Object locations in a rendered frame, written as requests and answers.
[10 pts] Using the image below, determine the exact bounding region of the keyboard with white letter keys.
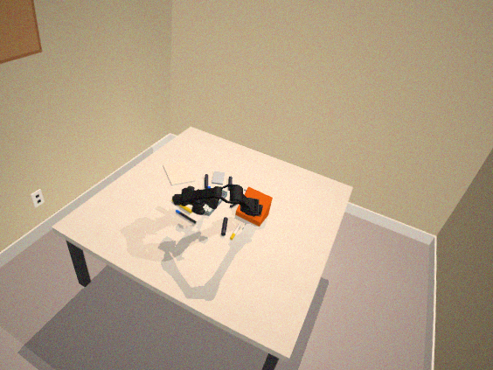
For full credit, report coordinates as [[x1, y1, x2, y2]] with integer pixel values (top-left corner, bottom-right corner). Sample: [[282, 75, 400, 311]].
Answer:
[[203, 190, 228, 216]]

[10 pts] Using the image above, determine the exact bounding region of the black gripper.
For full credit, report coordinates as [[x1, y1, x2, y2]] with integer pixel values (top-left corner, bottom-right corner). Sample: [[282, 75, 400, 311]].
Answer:
[[187, 185, 219, 209]]

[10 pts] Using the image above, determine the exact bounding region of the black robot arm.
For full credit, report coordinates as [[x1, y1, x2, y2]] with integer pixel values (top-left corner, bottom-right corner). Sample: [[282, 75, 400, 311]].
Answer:
[[172, 184, 263, 217]]

